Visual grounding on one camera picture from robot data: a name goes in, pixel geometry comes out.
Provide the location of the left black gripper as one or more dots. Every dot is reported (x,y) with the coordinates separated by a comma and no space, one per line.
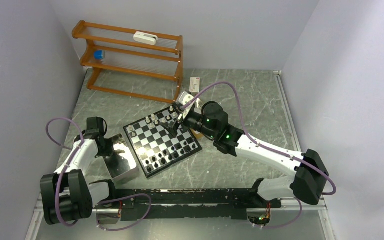
(110,149)

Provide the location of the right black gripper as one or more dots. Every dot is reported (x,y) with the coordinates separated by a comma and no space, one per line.
(173,126)

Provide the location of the white queen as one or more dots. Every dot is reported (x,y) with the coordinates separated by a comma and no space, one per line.
(148,119)

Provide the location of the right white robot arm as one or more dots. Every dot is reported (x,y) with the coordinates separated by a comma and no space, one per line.
(305,175)

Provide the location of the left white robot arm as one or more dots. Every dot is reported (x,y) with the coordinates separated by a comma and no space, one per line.
(66,195)

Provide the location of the silver tin with white pieces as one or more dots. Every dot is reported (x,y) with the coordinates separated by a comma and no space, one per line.
(119,160)

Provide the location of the black white chess board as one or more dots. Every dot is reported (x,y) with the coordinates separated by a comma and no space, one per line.
(154,149)

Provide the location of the small white red box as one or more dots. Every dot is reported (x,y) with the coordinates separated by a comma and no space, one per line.
(194,85)

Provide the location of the wooden three-tier rack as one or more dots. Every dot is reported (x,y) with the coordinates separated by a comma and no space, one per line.
(164,61)

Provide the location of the blue cap on rack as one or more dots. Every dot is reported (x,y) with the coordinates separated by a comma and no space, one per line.
(99,54)

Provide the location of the white device on rack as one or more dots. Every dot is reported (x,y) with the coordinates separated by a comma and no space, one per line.
(145,38)

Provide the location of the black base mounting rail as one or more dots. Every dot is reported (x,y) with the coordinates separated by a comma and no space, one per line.
(232,203)

